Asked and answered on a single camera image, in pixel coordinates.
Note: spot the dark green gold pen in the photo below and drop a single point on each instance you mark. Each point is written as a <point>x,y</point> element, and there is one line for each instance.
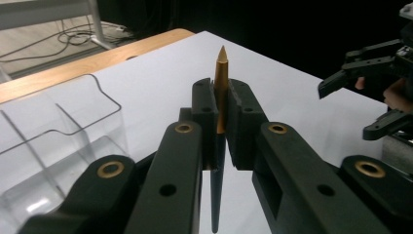
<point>221,97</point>

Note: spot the white table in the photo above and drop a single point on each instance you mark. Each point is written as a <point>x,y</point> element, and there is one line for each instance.
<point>39,13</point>

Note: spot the white metal table leg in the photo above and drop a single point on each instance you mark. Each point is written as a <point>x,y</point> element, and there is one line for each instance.
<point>97,24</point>

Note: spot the clear acrylic organizer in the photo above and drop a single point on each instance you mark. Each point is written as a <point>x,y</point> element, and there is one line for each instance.
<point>58,139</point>

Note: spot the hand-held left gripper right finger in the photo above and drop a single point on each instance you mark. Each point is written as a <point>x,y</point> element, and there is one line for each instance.
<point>243,130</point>

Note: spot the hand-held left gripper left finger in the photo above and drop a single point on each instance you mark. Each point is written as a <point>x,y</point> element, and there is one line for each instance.
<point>205,123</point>

